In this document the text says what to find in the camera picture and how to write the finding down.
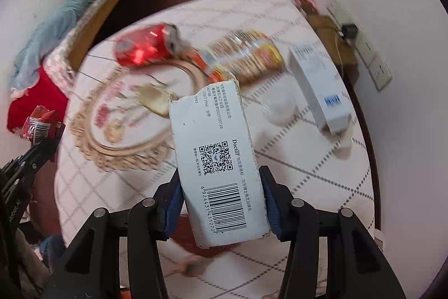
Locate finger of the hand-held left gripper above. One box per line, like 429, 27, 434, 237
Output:
21, 122, 67, 180
0, 141, 43, 177

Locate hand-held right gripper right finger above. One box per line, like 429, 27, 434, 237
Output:
258, 165, 408, 299

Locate blue blanket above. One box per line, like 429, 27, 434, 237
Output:
10, 0, 149, 89

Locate white blue tall box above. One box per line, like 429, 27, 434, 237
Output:
289, 44, 353, 134

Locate white barcode carton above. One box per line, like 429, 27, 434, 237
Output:
168, 79, 272, 249

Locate crumpled tan wrapper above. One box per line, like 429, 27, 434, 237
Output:
135, 82, 179, 117

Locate white wall socket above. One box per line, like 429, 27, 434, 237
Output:
325, 0, 351, 23
371, 55, 393, 92
353, 27, 379, 66

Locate red blanket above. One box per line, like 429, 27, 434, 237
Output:
7, 66, 69, 142

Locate clear plastic cup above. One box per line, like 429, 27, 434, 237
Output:
262, 91, 298, 124

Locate black charger plug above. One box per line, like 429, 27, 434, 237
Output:
341, 24, 358, 40

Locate checked bed sheet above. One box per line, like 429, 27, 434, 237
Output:
44, 0, 148, 89

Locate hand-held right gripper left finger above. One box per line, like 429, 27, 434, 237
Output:
44, 170, 183, 299

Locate red soda can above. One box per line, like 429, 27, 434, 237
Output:
115, 24, 191, 68

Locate orange yellow snack packet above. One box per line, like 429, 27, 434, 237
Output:
196, 31, 283, 86

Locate red snack wrapper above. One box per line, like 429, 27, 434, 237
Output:
21, 106, 58, 143

